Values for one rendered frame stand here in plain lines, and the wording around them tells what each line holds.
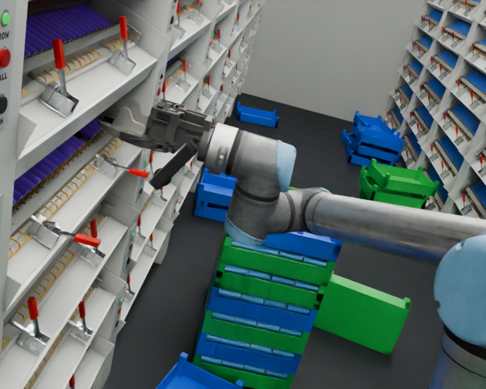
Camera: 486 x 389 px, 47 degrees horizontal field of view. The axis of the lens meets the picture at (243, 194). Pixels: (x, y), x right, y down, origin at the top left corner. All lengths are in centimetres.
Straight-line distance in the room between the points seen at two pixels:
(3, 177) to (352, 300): 157
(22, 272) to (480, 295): 55
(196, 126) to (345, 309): 115
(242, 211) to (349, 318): 105
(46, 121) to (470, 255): 51
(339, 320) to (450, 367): 136
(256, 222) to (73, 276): 36
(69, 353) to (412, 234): 73
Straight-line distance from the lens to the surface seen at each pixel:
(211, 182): 272
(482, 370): 70
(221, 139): 103
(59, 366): 122
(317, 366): 193
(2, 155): 59
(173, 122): 104
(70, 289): 109
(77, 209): 94
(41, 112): 74
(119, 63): 100
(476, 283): 66
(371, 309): 202
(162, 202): 185
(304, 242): 148
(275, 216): 111
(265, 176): 103
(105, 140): 112
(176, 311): 197
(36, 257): 82
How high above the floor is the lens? 119
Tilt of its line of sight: 24 degrees down
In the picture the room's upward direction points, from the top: 15 degrees clockwise
